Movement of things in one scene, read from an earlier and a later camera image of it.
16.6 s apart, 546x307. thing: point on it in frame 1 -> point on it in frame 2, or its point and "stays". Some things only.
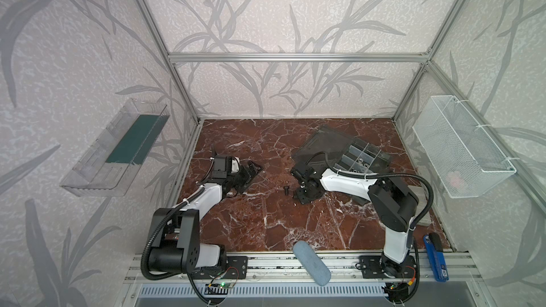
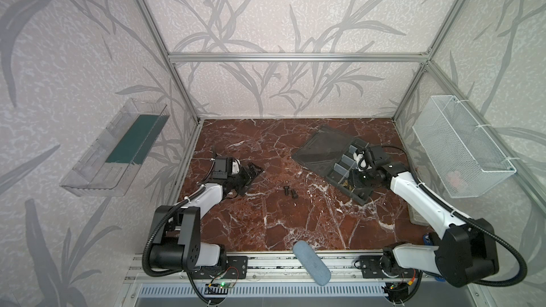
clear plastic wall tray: x=104 y=165 stays
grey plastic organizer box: x=341 y=151 stays
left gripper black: x=241 y=175 stays
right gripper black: x=307 y=187 -> x=358 y=177
